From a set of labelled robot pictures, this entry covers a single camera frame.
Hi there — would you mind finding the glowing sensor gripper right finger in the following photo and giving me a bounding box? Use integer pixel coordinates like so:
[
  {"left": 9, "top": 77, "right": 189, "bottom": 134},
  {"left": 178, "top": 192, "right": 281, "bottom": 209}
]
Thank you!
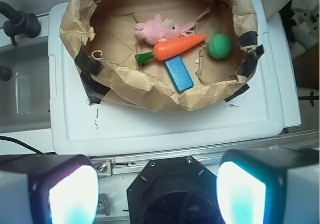
[{"left": 216, "top": 148, "right": 320, "bottom": 223}]

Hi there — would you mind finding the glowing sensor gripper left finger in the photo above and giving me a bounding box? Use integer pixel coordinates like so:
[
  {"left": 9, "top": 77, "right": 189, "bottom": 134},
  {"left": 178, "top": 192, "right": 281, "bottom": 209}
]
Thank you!
[{"left": 0, "top": 154, "right": 99, "bottom": 223}]

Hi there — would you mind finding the orange plastic toy carrot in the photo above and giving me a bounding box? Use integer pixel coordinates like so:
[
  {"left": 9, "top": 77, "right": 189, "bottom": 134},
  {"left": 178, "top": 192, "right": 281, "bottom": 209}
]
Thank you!
[{"left": 135, "top": 35, "right": 207, "bottom": 65}]

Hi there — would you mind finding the white plastic bin lid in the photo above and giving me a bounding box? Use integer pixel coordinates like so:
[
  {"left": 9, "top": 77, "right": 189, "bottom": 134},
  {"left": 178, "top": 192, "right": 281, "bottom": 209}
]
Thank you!
[{"left": 48, "top": 0, "right": 285, "bottom": 156}]

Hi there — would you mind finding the clear plastic container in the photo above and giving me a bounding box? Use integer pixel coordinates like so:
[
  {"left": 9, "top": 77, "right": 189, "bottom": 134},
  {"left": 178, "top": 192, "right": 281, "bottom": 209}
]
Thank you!
[{"left": 0, "top": 41, "right": 51, "bottom": 133}]

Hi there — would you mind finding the green rubber ball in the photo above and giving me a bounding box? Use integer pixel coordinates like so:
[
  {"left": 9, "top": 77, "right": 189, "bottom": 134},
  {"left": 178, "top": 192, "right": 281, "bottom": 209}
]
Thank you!
[{"left": 208, "top": 34, "right": 232, "bottom": 59}]

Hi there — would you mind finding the blue wooden block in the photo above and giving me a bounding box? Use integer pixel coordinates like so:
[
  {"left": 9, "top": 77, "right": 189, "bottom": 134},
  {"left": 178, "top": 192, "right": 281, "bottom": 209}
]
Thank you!
[{"left": 164, "top": 56, "right": 194, "bottom": 93}]

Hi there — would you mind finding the black clamp knob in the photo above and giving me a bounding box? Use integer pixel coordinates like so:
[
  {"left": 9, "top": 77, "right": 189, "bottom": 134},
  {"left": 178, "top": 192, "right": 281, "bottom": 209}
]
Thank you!
[{"left": 0, "top": 2, "right": 41, "bottom": 46}]

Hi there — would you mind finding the brown crumpled paper bag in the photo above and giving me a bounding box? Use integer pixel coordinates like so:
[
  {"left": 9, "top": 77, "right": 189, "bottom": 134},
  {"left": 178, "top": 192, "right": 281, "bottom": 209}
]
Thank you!
[{"left": 60, "top": 0, "right": 264, "bottom": 111}]

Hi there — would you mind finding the pink plush bunny toy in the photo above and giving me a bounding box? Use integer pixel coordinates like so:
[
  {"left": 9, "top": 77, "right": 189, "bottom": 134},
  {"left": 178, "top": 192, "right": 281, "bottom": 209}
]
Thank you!
[{"left": 134, "top": 14, "right": 196, "bottom": 46}]

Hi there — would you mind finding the black cable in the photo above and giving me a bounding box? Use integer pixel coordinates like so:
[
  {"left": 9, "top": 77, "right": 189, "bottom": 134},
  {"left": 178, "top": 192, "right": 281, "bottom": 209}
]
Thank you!
[{"left": 0, "top": 135, "right": 46, "bottom": 155}]

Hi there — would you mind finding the aluminium extrusion rail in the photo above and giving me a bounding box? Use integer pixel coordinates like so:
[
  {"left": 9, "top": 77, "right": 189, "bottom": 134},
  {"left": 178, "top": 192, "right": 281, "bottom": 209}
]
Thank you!
[{"left": 91, "top": 131, "right": 320, "bottom": 178}]

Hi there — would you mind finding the black octagonal mount plate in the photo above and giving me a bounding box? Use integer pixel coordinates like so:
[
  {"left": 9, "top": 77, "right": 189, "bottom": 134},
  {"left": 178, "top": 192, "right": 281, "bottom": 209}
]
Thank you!
[{"left": 126, "top": 156, "right": 224, "bottom": 223}]

